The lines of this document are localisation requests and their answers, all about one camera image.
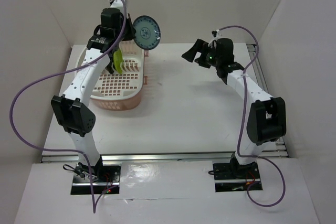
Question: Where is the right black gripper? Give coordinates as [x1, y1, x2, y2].
[182, 39, 221, 69]

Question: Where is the blue white patterned plate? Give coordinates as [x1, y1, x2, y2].
[133, 15, 161, 50]

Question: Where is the green plate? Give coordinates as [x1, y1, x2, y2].
[113, 49, 123, 74]

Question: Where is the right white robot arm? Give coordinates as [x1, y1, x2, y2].
[182, 38, 286, 179]

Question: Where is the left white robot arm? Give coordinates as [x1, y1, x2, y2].
[51, 7, 135, 182]

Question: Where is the white pink dish rack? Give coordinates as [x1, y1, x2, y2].
[90, 41, 148, 111]

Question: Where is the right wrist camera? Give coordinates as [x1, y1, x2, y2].
[208, 29, 222, 48]

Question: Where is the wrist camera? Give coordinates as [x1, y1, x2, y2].
[110, 0, 128, 11]
[208, 29, 222, 48]

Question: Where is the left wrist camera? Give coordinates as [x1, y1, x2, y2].
[110, 0, 128, 11]

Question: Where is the aluminium rail frame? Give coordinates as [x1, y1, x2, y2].
[40, 42, 289, 163]

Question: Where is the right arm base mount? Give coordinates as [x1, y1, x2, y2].
[208, 162, 263, 193]

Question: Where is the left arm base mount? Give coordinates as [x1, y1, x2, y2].
[63, 164, 121, 195]

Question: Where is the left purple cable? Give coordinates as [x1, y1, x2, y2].
[9, 0, 127, 214]

